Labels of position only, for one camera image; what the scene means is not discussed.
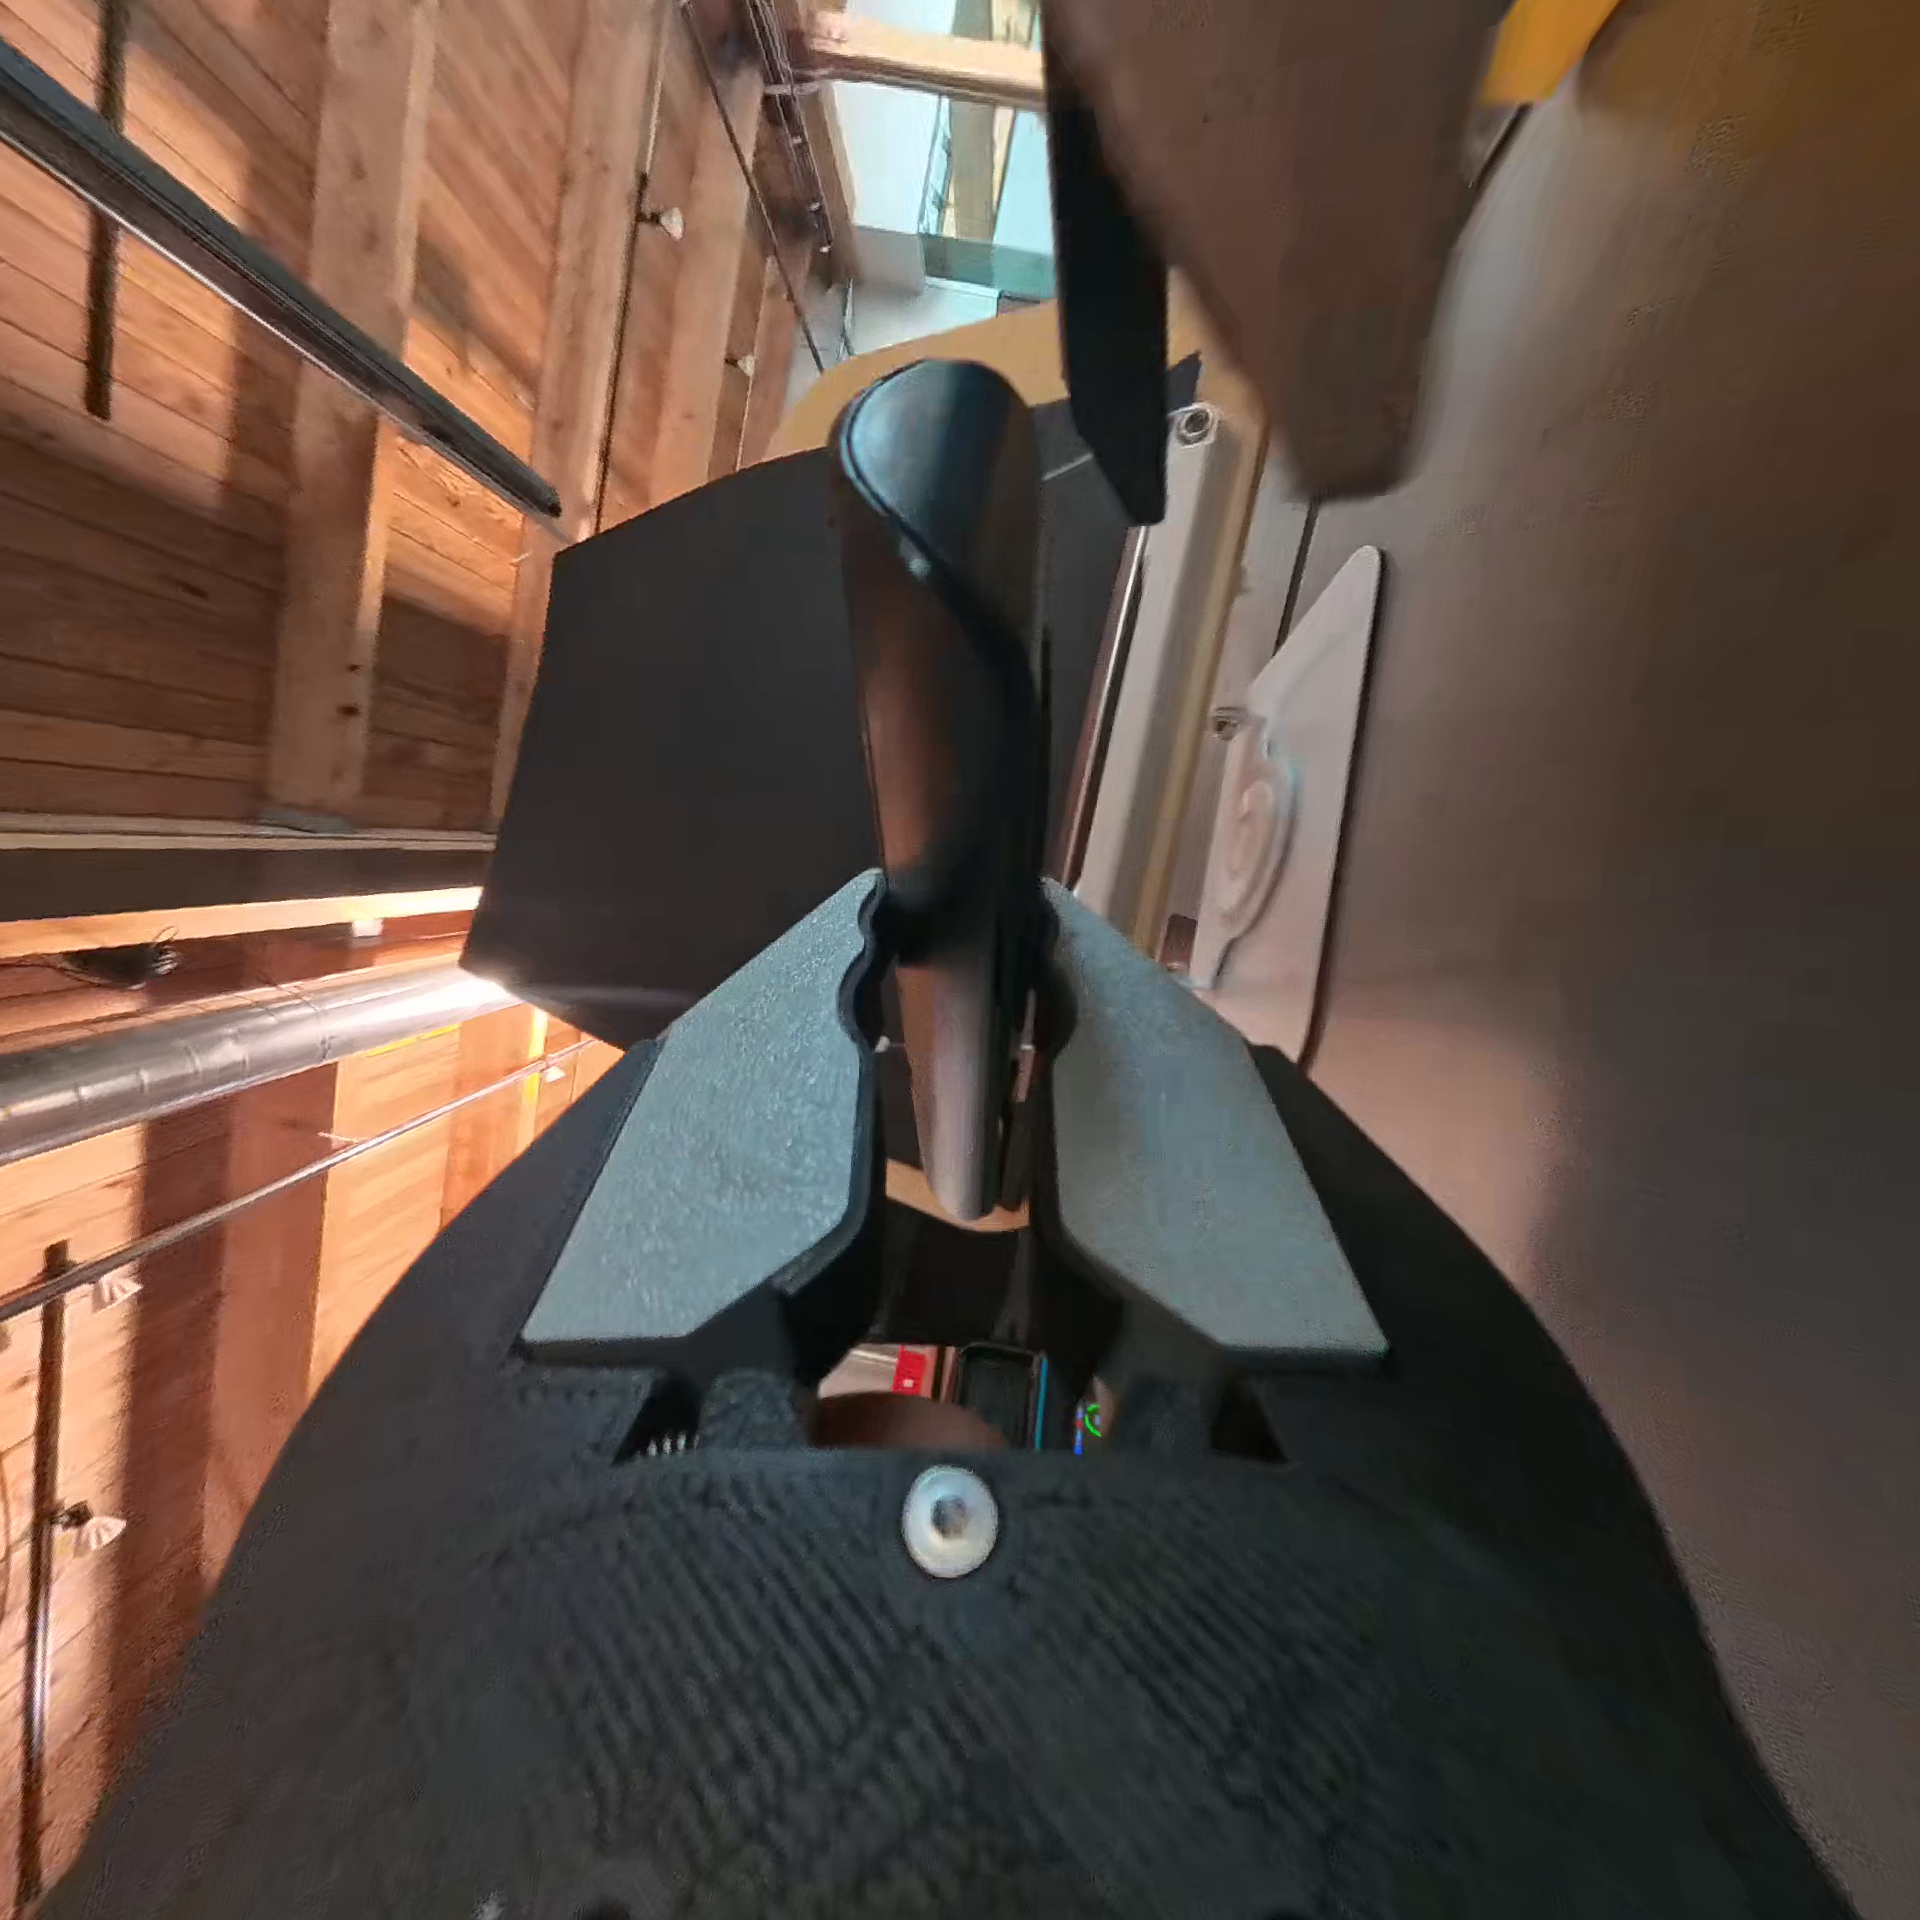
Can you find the silver ventilation duct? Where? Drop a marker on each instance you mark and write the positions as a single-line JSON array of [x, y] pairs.
[[182, 1059]]

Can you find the yellow plastic bin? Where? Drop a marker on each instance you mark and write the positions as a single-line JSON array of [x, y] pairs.
[[1559, 38]]

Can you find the linear ceiling light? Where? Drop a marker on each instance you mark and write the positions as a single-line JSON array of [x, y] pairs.
[[224, 923]]

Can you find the black plastic tool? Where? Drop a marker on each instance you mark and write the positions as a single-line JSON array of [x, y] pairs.
[[944, 676]]

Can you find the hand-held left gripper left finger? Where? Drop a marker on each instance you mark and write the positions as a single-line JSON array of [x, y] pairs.
[[721, 1171]]

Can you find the black ceiling track rail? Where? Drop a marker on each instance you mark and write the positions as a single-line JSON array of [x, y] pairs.
[[301, 308]]

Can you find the black wooden book stand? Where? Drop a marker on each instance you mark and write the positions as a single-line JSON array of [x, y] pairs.
[[674, 750]]

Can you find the black battery charger case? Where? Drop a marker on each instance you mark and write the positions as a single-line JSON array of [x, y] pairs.
[[997, 1396]]

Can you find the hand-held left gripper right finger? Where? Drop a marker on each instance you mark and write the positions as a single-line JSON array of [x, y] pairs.
[[1200, 1186]]

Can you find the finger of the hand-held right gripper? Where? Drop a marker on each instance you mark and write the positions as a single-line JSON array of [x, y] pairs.
[[1306, 226]]

